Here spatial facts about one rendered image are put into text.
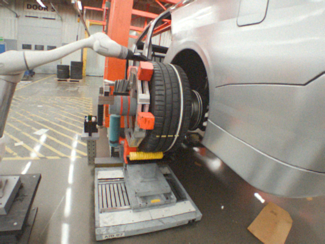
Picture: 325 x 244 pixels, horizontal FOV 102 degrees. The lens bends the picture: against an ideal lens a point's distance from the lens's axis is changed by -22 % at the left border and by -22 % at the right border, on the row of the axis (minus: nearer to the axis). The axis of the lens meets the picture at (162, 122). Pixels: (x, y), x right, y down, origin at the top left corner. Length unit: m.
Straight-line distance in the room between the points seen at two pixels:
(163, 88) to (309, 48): 0.68
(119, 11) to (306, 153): 1.58
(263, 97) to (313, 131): 0.21
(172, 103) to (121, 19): 0.96
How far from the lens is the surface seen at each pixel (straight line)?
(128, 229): 1.29
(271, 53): 0.72
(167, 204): 1.43
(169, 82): 0.97
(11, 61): 1.02
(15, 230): 1.15
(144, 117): 0.86
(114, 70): 1.56
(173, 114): 0.94
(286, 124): 0.65
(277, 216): 1.98
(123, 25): 1.60
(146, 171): 1.42
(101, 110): 1.00
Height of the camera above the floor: 1.13
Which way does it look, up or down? 18 degrees down
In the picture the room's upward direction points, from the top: 8 degrees clockwise
